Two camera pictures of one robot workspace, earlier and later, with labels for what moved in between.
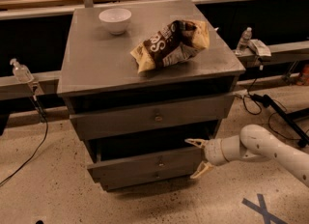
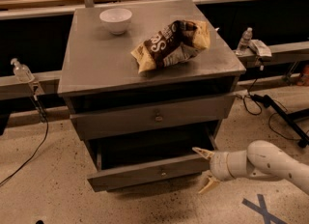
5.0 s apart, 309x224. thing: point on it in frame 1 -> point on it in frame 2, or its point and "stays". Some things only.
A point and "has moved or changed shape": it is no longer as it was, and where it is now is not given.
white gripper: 212,153 -> 218,165
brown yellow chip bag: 176,42 stays
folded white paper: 259,47 stays
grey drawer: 118,154 has moved or changed shape
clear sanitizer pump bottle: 20,71 stays
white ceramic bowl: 116,19 stays
